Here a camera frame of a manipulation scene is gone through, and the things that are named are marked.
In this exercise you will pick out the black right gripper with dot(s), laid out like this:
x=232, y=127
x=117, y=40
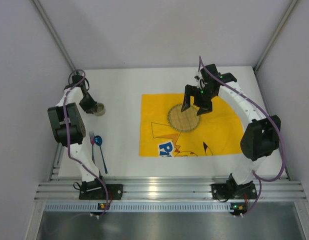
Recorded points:
x=199, y=98

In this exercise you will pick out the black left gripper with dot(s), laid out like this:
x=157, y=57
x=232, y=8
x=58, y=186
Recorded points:
x=87, y=104

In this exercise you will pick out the small grey ceramic cup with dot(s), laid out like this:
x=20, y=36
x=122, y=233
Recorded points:
x=99, y=109

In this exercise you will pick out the round woven bamboo plate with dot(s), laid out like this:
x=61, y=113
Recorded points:
x=184, y=122

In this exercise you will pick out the pink metal fork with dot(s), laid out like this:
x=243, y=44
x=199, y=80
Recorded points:
x=92, y=142

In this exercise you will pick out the blue metal spoon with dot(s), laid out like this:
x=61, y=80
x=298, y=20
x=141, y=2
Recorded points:
x=98, y=141

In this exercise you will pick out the yellow Pikachu cloth placemat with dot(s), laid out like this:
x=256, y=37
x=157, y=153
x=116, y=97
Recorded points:
x=219, y=132

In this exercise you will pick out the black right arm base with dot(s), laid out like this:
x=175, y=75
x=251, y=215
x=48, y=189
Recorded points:
x=232, y=191

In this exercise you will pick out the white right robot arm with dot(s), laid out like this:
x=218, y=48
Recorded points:
x=261, y=135

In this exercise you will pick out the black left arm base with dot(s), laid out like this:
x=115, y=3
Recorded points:
x=97, y=192

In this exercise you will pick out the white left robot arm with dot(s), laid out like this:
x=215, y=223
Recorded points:
x=68, y=128

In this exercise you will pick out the aluminium mounting rail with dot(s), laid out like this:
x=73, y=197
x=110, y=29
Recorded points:
x=164, y=189

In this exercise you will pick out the slotted grey cable duct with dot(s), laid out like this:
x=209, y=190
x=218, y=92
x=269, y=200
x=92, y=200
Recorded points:
x=140, y=207

